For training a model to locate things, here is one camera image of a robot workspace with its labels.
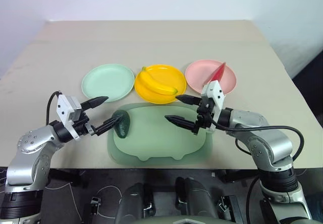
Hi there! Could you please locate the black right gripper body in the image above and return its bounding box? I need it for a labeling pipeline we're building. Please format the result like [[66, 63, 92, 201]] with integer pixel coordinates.
[[192, 95, 216, 135]]

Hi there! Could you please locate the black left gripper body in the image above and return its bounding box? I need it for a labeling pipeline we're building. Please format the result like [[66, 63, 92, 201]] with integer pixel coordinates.
[[71, 107, 97, 136]]

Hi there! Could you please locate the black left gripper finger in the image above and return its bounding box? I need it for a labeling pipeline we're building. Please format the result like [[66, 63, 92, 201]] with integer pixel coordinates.
[[94, 116, 124, 136], [80, 96, 109, 110]]

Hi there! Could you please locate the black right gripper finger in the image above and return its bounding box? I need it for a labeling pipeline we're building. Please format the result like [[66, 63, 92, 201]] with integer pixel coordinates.
[[175, 95, 202, 106], [164, 115, 197, 131]]

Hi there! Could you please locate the light green plate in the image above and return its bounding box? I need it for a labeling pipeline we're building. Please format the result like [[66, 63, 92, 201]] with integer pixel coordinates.
[[81, 63, 135, 103]]

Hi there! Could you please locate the pink plate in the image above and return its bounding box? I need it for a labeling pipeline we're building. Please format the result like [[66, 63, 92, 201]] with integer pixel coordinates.
[[185, 59, 237, 95]]

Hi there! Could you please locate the yellow plate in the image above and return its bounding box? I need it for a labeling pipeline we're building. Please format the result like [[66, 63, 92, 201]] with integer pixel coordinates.
[[134, 64, 187, 104]]

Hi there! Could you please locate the dark green toy vegetable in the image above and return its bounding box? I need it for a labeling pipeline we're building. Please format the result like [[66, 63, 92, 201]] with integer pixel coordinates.
[[112, 109, 131, 138]]

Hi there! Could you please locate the green tray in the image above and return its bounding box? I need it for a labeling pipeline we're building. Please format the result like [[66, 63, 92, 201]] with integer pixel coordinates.
[[107, 102, 215, 166]]

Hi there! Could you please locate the yellow toy banana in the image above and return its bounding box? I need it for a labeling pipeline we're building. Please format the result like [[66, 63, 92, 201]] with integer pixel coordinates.
[[135, 66, 178, 96]]

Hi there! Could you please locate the red toy chili pepper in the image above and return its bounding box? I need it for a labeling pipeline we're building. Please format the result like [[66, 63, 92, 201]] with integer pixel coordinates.
[[202, 62, 227, 87]]

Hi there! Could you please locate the dark rounded right leg shape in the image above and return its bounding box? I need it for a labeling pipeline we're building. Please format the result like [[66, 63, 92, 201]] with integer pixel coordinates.
[[175, 177, 219, 219]]

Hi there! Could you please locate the dark rounded leg shape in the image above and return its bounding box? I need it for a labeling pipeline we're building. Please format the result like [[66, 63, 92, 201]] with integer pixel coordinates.
[[115, 182, 152, 224], [175, 177, 219, 219]]

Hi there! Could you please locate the dark rounded left leg shape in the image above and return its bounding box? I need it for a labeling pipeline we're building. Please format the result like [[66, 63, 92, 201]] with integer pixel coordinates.
[[115, 182, 152, 224]]

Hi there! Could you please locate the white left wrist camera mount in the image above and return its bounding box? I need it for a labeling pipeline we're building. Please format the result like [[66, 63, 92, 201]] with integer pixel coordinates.
[[56, 94, 83, 140]]

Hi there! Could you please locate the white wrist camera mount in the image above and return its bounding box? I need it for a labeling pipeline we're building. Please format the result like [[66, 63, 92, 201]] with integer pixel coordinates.
[[201, 80, 226, 131], [56, 94, 83, 140]]

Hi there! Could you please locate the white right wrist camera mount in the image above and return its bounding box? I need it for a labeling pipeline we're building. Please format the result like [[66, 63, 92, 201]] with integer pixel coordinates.
[[201, 80, 226, 131]]

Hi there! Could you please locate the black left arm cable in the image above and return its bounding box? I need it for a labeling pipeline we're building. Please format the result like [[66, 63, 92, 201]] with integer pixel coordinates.
[[46, 90, 63, 125]]

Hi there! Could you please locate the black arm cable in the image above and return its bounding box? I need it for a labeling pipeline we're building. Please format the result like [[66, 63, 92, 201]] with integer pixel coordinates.
[[213, 122, 304, 224], [46, 90, 63, 125]]

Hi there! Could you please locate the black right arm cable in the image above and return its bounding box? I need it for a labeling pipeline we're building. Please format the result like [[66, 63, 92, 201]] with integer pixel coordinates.
[[213, 122, 304, 224]]

